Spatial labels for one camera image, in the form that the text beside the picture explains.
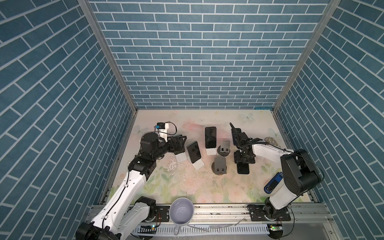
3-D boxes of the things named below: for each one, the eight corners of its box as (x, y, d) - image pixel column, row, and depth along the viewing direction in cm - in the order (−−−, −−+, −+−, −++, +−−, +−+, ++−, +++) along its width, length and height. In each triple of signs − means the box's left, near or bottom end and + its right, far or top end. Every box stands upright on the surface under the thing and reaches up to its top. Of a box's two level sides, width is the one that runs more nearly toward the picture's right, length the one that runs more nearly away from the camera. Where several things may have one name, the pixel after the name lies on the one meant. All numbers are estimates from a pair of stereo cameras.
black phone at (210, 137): (205, 150, 98) (206, 137, 86) (204, 140, 104) (205, 126, 92) (215, 151, 99) (217, 137, 86) (214, 140, 104) (216, 126, 92)
